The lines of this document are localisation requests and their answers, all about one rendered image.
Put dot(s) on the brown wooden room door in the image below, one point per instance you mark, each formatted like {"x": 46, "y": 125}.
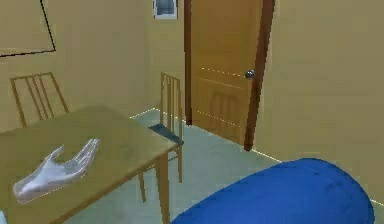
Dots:
{"x": 221, "y": 66}

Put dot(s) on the wooden chair with dark seat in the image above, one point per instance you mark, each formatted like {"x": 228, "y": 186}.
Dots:
{"x": 168, "y": 131}

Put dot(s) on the blue rounded sofa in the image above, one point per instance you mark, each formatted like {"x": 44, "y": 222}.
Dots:
{"x": 286, "y": 196}

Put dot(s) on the round grey door knob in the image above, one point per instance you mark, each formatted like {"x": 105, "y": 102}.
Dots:
{"x": 249, "y": 74}

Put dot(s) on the silver hand statue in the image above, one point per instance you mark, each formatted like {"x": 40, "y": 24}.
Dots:
{"x": 56, "y": 173}

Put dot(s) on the small blue framed picture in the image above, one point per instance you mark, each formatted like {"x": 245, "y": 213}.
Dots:
{"x": 165, "y": 8}

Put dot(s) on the wooden slatted chair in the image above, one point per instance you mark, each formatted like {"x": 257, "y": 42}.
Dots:
{"x": 39, "y": 96}

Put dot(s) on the wooden dining table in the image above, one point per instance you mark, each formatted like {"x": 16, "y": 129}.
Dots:
{"x": 116, "y": 140}

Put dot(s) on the large black framed picture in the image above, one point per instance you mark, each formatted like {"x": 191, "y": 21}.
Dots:
{"x": 23, "y": 26}

